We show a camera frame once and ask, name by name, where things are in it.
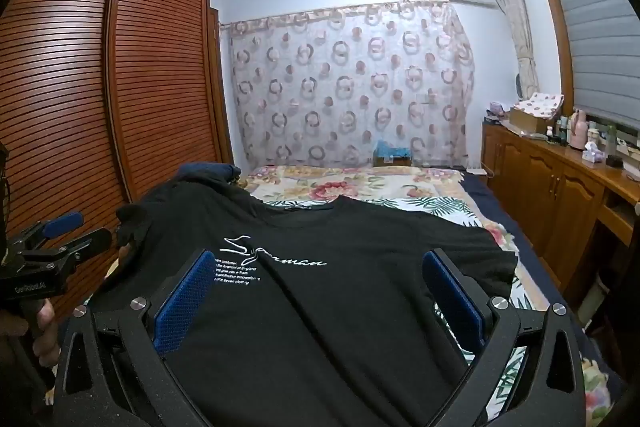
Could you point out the person's left hand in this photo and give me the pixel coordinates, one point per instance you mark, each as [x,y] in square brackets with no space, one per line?
[47,334]

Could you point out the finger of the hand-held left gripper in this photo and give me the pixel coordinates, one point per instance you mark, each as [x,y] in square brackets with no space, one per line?
[92,239]
[62,224]

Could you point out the grey window roller blind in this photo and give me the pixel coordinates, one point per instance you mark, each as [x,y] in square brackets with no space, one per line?
[595,32]

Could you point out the pink thermos bottle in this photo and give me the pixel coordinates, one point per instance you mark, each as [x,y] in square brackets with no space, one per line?
[578,132]

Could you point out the green bottle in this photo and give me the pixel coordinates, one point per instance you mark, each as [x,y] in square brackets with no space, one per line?
[611,139]

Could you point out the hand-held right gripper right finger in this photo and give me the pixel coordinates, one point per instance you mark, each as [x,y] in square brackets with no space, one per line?
[455,302]

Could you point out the wooden louvered wardrobe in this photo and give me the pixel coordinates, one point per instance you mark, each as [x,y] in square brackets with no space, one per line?
[150,82]

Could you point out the wooden sideboard cabinet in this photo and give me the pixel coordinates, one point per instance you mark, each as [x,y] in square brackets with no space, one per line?
[550,192]

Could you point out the navy folded clothes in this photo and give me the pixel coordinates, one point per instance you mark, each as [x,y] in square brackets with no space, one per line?
[205,171]

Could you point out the open cardboard box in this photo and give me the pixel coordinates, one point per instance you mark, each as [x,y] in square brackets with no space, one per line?
[525,121]

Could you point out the floral bed quilt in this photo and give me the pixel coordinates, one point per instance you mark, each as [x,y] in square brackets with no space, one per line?
[325,184]

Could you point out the green leaf print sheet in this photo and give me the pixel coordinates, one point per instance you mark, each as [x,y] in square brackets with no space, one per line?
[445,207]

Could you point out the floral spotted cloth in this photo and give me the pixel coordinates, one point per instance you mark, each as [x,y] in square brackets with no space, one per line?
[542,103]

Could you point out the tied beige curtain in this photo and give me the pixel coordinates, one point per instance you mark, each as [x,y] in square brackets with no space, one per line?
[517,22]

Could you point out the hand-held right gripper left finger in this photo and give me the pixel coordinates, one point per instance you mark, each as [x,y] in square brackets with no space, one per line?
[182,302]

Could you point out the black printed t-shirt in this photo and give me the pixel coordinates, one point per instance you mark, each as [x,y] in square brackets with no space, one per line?
[310,307]

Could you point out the blue item at bed head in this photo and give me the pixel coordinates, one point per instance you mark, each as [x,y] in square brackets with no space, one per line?
[392,154]

